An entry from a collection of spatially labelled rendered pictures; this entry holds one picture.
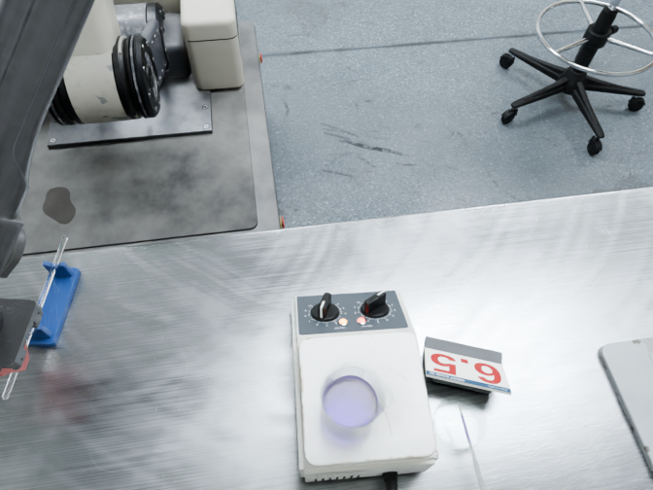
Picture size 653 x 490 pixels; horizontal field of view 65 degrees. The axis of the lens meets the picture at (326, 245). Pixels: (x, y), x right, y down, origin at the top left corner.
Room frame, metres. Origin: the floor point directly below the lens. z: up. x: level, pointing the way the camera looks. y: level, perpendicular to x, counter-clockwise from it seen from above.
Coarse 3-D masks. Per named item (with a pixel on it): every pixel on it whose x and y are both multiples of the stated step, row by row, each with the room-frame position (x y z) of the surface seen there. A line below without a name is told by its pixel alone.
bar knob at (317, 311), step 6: (324, 294) 0.25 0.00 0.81; (330, 294) 0.25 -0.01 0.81; (324, 300) 0.24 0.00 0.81; (330, 300) 0.25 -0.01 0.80; (318, 306) 0.23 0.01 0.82; (324, 306) 0.23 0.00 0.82; (330, 306) 0.24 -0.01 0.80; (336, 306) 0.24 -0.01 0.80; (312, 312) 0.23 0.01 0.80; (318, 312) 0.23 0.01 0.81; (324, 312) 0.23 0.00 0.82; (330, 312) 0.23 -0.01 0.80; (336, 312) 0.23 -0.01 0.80; (318, 318) 0.22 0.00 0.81; (324, 318) 0.22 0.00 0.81; (330, 318) 0.22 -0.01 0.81
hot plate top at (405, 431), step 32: (320, 352) 0.17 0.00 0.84; (352, 352) 0.18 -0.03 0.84; (384, 352) 0.18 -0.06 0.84; (416, 352) 0.18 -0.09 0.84; (320, 384) 0.14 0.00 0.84; (416, 384) 0.15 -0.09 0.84; (320, 416) 0.11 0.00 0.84; (384, 416) 0.12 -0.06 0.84; (416, 416) 0.12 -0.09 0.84; (320, 448) 0.09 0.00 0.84; (352, 448) 0.09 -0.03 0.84; (384, 448) 0.09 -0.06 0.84; (416, 448) 0.09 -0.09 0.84
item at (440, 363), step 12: (432, 360) 0.20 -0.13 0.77; (444, 360) 0.20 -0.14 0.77; (456, 360) 0.20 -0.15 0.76; (468, 360) 0.20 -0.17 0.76; (444, 372) 0.18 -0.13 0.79; (456, 372) 0.18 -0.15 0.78; (468, 372) 0.18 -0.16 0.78; (480, 372) 0.18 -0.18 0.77; (492, 372) 0.18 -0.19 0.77; (492, 384) 0.17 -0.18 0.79; (504, 384) 0.17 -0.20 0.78
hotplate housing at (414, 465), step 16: (400, 304) 0.25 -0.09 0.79; (304, 336) 0.20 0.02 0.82; (320, 336) 0.20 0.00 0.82; (416, 336) 0.20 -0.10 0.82; (304, 464) 0.07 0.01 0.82; (368, 464) 0.08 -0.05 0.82; (384, 464) 0.08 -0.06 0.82; (400, 464) 0.08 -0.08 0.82; (416, 464) 0.08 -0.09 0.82; (432, 464) 0.08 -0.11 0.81; (320, 480) 0.07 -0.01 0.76; (384, 480) 0.07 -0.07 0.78
